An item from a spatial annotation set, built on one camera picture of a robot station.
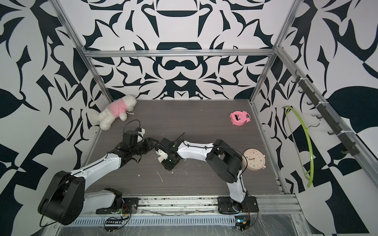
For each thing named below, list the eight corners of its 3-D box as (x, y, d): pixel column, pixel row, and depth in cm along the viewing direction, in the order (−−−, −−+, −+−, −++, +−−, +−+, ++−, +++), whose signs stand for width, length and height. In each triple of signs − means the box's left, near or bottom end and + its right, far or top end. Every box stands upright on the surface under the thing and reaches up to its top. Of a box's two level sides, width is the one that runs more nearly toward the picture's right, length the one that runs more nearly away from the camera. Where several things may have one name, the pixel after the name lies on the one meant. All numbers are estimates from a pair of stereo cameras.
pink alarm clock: (231, 125, 108) (233, 122, 105) (229, 114, 114) (230, 110, 111) (250, 125, 108) (251, 122, 105) (246, 114, 114) (248, 110, 111)
